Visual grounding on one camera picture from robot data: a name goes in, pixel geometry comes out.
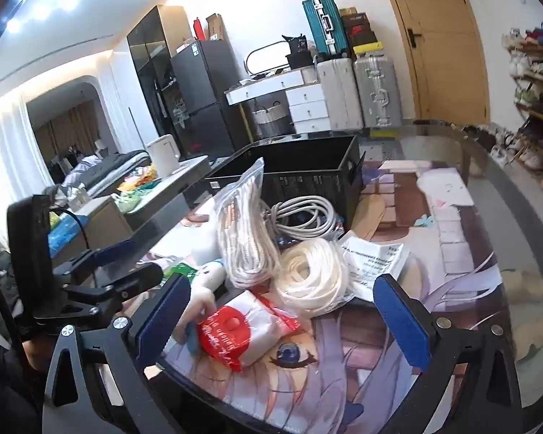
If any coiled white cable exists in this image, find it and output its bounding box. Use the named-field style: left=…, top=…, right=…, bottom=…
left=262, top=195, right=342, bottom=242

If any white desk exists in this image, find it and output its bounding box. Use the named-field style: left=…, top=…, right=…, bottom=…
left=225, top=67, right=320, bottom=105

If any clear bag of white laces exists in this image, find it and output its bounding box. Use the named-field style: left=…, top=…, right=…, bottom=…
left=212, top=157, right=283, bottom=290

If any person's left forearm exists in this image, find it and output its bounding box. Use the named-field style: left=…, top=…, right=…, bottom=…
left=0, top=328, right=66, bottom=434

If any printed desk mat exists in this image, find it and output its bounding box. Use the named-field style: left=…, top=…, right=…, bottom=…
left=140, top=158, right=514, bottom=434

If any white electric kettle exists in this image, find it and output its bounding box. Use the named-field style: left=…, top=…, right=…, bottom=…
left=146, top=135, right=182, bottom=178

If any black fridge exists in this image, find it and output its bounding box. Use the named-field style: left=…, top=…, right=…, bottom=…
left=169, top=40, right=236, bottom=157

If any bed with dark bedding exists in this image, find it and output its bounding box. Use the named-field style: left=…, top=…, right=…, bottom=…
left=61, top=149, right=152, bottom=195

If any white curtain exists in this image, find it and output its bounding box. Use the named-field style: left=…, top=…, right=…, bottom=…
left=0, top=90, right=46, bottom=218

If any white suitcase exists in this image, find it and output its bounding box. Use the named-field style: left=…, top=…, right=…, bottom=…
left=316, top=58, right=365, bottom=129

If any green packet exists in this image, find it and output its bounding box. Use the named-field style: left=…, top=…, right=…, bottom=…
left=163, top=262, right=199, bottom=288

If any wooden door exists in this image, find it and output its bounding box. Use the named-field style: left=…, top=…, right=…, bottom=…
left=375, top=0, right=489, bottom=125

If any white plush toy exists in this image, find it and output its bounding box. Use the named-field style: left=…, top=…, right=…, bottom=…
left=192, top=258, right=227, bottom=290

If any oval mirror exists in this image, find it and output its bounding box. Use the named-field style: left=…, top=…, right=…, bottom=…
left=245, top=40, right=295, bottom=75

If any silver suitcase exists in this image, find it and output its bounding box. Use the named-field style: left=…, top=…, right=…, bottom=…
left=353, top=53, right=403, bottom=128

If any grey woven basket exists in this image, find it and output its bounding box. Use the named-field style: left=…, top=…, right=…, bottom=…
left=252, top=102, right=290, bottom=139

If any wooden cabinet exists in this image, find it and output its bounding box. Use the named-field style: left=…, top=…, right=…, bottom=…
left=79, top=196, right=134, bottom=254

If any white drawer unit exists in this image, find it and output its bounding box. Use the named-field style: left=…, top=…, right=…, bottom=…
left=285, top=85, right=332, bottom=134

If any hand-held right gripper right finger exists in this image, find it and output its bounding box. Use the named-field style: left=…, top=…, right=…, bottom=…
left=373, top=273, right=523, bottom=434

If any black cardboard box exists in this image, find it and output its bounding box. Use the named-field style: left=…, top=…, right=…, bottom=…
left=203, top=135, right=366, bottom=231

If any grey side table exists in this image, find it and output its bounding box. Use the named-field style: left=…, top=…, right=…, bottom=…
left=118, top=156, right=209, bottom=227

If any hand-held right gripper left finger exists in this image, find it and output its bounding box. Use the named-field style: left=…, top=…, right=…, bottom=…
left=43, top=273, right=191, bottom=434

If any bagged white paper leaflet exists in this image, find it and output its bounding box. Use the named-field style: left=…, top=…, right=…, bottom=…
left=341, top=230, right=410, bottom=301

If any teal suitcase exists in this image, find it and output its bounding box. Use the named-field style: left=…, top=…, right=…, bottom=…
left=302, top=0, right=350, bottom=59

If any white rope coil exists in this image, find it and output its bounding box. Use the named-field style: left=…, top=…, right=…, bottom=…
left=271, top=237, right=356, bottom=315

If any row of shoes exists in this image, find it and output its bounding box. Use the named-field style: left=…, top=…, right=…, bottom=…
left=489, top=122, right=543, bottom=200

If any black and red shoe box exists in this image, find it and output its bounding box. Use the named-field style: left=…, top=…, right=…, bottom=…
left=341, top=13, right=372, bottom=34

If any pile of colourful packets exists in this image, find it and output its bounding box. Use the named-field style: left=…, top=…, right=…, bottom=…
left=118, top=167, right=164, bottom=211

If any red and white packet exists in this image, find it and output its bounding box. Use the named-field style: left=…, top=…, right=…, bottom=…
left=197, top=290, right=302, bottom=371

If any brown cardboard box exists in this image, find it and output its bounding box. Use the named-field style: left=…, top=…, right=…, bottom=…
left=206, top=13, right=227, bottom=42

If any black glass cabinet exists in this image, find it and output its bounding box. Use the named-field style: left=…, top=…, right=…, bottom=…
left=127, top=5, right=195, bottom=154

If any shoe rack with shoes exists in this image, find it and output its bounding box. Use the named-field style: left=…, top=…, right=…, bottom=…
left=502, top=22, right=543, bottom=145

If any black cable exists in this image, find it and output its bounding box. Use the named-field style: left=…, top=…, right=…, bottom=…
left=50, top=209, right=91, bottom=251

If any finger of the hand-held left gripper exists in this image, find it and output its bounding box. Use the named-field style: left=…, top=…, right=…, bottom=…
left=63, top=262, right=164, bottom=303
left=54, top=239, right=137, bottom=286

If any black bag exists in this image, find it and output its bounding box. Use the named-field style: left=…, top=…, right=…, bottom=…
left=281, top=34, right=317, bottom=69

